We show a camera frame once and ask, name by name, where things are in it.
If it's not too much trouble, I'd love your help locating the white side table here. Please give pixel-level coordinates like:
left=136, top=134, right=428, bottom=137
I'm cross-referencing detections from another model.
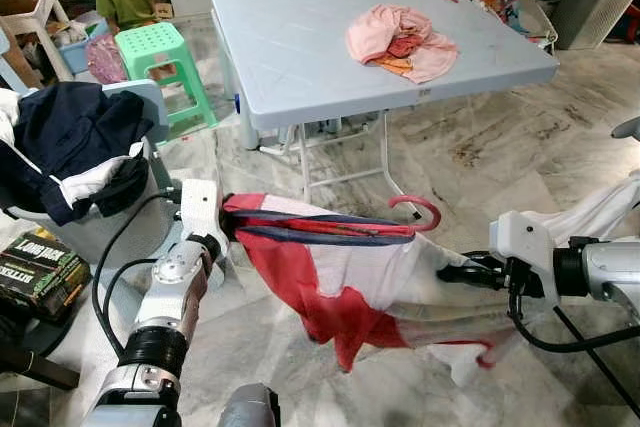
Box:
left=0, top=0, right=76, bottom=83

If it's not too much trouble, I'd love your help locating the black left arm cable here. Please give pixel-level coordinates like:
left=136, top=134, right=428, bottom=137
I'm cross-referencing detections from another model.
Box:
left=92, top=192, right=181, bottom=333

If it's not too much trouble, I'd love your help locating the grey left robot leg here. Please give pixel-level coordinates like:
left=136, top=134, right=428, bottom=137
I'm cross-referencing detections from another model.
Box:
left=218, top=384, right=283, bottom=427

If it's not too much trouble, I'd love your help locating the black printed cardboard box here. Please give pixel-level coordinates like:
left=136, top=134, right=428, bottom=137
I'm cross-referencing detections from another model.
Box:
left=0, top=227, right=93, bottom=323

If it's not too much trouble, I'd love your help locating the pink bag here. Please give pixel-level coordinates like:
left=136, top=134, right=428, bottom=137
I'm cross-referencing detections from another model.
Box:
left=85, top=35, right=131, bottom=85

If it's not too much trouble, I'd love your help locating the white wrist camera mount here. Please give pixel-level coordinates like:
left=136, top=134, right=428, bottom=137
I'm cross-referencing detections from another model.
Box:
left=178, top=179, right=237, bottom=286
left=488, top=209, right=561, bottom=298

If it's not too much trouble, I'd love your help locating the light blue child chair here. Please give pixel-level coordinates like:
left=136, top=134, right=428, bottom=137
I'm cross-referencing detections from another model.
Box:
left=0, top=80, right=173, bottom=268

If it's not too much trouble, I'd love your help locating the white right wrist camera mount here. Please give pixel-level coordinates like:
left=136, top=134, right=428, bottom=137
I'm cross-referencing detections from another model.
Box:
left=488, top=209, right=561, bottom=298

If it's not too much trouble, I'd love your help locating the white cloth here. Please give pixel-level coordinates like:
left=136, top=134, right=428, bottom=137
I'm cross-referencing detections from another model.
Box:
left=540, top=172, right=640, bottom=248

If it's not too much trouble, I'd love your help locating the light blue folding table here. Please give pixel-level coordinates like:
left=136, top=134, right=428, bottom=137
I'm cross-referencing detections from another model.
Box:
left=205, top=0, right=561, bottom=220

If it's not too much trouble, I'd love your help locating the pink clothes heap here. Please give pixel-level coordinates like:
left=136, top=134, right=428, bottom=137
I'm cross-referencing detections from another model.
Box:
left=345, top=4, right=461, bottom=85

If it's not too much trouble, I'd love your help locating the cartoon print bag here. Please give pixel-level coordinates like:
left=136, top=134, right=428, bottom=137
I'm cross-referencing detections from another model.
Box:
left=455, top=0, right=558, bottom=53

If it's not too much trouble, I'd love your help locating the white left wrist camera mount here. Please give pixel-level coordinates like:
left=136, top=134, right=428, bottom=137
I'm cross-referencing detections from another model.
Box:
left=178, top=179, right=237, bottom=286

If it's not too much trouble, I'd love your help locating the navy and white clothes pile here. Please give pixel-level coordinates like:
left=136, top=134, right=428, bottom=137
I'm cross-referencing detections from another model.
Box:
left=0, top=82, right=156, bottom=228

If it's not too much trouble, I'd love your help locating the red and white shirt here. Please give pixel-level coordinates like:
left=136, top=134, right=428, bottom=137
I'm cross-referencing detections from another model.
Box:
left=220, top=192, right=506, bottom=376

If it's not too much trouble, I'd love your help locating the blue plastic basket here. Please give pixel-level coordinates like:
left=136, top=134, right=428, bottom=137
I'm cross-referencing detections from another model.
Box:
left=55, top=17, right=111, bottom=75

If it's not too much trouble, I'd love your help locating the green plastic stool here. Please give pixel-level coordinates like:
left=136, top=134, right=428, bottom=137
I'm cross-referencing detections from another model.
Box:
left=114, top=22, right=218, bottom=140

